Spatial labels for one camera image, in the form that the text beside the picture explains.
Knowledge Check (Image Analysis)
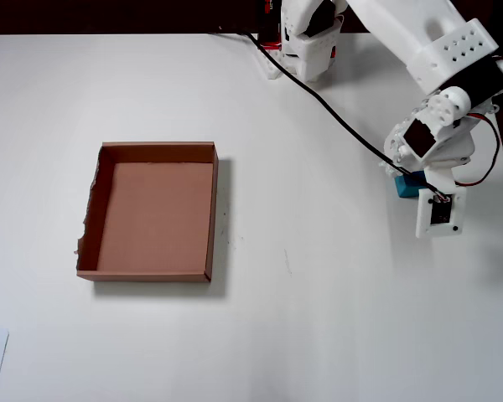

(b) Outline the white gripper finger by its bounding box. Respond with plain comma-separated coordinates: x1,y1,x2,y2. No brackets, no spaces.
378,160,408,179

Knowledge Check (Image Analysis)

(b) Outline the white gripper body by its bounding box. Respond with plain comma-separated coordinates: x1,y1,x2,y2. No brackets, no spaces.
383,118,475,173

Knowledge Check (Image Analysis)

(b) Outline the blue cube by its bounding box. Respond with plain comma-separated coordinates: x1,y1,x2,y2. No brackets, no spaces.
393,170,430,199

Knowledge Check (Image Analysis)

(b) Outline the brown cardboard box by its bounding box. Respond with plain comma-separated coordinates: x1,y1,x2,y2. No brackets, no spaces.
72,141,220,284

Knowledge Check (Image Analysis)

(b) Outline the wrist camera board mount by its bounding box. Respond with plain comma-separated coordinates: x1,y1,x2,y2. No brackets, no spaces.
415,165,467,240

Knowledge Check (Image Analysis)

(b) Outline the black camera cable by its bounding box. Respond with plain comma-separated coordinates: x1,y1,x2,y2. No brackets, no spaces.
208,31,443,198

